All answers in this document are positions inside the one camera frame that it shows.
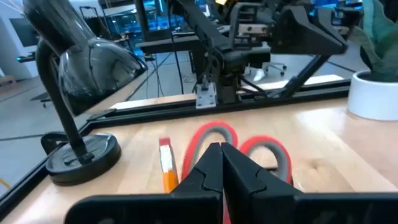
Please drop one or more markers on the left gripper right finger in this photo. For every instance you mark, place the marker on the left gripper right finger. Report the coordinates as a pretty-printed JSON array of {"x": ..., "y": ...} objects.
[{"x": 264, "y": 205}]

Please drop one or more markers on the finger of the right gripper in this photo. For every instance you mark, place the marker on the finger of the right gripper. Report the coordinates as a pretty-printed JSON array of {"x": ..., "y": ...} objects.
[{"x": 304, "y": 37}]

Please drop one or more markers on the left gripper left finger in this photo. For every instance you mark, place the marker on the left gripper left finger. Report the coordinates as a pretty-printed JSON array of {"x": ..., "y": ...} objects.
[{"x": 186, "y": 205}]

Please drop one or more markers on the orange pencil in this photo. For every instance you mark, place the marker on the orange pencil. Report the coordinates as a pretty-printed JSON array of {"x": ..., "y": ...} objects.
[{"x": 169, "y": 177}]

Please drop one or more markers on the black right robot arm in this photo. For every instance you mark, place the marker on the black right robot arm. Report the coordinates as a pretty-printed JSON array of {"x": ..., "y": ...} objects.
[{"x": 230, "y": 62}]

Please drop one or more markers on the office chair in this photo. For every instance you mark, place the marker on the office chair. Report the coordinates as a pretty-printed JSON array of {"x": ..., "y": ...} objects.
[{"x": 275, "y": 66}]

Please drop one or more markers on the small yellow sticker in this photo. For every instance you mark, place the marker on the small yellow sticker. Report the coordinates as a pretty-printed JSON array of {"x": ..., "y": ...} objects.
[{"x": 222, "y": 1}]

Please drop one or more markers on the green plant in white pot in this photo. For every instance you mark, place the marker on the green plant in white pot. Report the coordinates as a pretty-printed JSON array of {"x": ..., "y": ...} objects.
[{"x": 373, "y": 96}]

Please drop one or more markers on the black desk lamp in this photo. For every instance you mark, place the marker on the black desk lamp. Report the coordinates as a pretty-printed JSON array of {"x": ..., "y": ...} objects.
[{"x": 93, "y": 71}]

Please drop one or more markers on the black aluminium table frame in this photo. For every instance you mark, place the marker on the black aluminium table frame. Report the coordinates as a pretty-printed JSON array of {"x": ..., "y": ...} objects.
[{"x": 155, "y": 113}]

